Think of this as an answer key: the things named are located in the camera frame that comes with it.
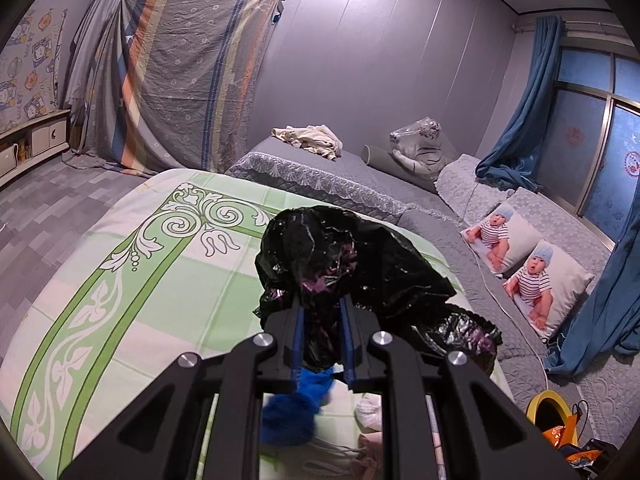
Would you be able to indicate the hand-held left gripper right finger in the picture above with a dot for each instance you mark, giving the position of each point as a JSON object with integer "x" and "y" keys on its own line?
{"x": 347, "y": 332}

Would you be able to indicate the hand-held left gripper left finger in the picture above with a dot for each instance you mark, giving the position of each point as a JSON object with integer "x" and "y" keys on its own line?
{"x": 299, "y": 332}

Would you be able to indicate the black plastic bag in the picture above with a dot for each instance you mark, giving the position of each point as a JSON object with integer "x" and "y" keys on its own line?
{"x": 325, "y": 245}

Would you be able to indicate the yellow bin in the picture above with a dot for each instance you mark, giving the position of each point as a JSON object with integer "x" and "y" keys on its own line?
{"x": 537, "y": 402}

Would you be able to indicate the blue fuzzy cloth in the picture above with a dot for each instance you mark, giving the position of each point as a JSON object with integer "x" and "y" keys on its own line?
{"x": 287, "y": 410}

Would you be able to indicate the white crumpled tissue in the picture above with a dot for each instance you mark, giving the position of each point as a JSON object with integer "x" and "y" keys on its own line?
{"x": 367, "y": 412}

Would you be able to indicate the pink fabric item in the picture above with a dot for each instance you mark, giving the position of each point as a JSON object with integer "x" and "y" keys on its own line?
{"x": 370, "y": 455}

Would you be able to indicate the dark grey quilted blanket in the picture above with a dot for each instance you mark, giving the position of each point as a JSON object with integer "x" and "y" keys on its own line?
{"x": 475, "y": 285}

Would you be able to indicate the grey bedspread with lace trim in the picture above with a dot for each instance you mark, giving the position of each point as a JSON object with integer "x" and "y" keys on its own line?
{"x": 320, "y": 170}

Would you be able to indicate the green patterned blanket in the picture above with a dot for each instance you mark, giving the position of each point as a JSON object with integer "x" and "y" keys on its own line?
{"x": 125, "y": 310}

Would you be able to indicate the grey bolster pillow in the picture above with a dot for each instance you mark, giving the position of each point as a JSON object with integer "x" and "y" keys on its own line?
{"x": 380, "y": 157}

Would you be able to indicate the baby print pillow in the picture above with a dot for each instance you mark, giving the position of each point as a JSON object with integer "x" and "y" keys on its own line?
{"x": 545, "y": 285}
{"x": 500, "y": 237}

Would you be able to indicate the cream crumpled clothes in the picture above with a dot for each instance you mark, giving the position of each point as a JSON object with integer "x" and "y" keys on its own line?
{"x": 310, "y": 141}

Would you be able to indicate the tiger plush in plastic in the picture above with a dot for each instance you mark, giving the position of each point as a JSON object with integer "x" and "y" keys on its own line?
{"x": 422, "y": 152}

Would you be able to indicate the orange packet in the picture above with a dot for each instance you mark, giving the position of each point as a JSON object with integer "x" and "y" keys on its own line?
{"x": 557, "y": 435}

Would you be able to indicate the blue curtain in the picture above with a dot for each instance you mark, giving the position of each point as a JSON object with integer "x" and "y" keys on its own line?
{"x": 605, "y": 310}
{"x": 525, "y": 110}

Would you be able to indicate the light grey quilted cover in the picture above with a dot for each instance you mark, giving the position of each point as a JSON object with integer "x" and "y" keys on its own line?
{"x": 590, "y": 240}

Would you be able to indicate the striped hanging sheet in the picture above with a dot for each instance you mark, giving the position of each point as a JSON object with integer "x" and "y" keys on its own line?
{"x": 190, "y": 85}

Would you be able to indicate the black device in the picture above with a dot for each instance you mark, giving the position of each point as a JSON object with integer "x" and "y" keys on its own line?
{"x": 597, "y": 447}

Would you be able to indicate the frosted window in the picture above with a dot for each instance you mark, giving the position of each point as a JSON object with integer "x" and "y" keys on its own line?
{"x": 600, "y": 135}

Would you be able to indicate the low white cabinet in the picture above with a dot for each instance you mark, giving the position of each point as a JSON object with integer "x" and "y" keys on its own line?
{"x": 45, "y": 135}

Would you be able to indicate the grey hanging cloth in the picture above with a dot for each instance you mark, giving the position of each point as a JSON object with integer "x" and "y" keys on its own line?
{"x": 95, "y": 35}

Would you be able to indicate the curtain rod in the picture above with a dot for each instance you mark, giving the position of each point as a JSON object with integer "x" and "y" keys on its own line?
{"x": 580, "y": 25}

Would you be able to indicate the cartoon wall poster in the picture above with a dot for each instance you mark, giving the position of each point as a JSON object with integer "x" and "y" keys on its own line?
{"x": 30, "y": 70}

